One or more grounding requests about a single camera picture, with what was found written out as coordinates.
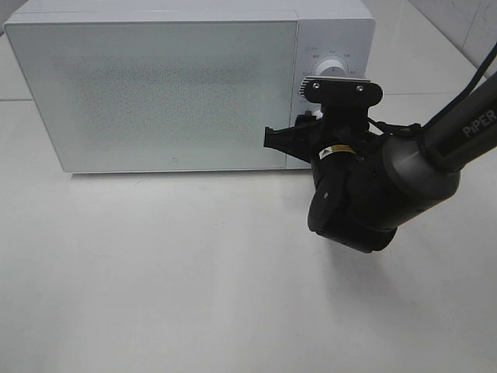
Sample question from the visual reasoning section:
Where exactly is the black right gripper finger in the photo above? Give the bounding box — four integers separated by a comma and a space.
263, 116, 321, 155
299, 77, 383, 109

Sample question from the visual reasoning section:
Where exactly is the white microwave oven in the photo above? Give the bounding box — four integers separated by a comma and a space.
3, 1, 375, 171

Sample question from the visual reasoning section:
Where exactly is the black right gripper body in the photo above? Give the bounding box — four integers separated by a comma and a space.
294, 106, 384, 164

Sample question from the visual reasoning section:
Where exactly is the white microwave door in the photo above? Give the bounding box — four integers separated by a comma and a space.
6, 22, 297, 173

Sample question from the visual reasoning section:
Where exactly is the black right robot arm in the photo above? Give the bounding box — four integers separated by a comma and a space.
264, 76, 496, 253

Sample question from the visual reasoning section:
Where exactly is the white upper microwave knob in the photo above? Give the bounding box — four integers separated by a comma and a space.
315, 57, 348, 78

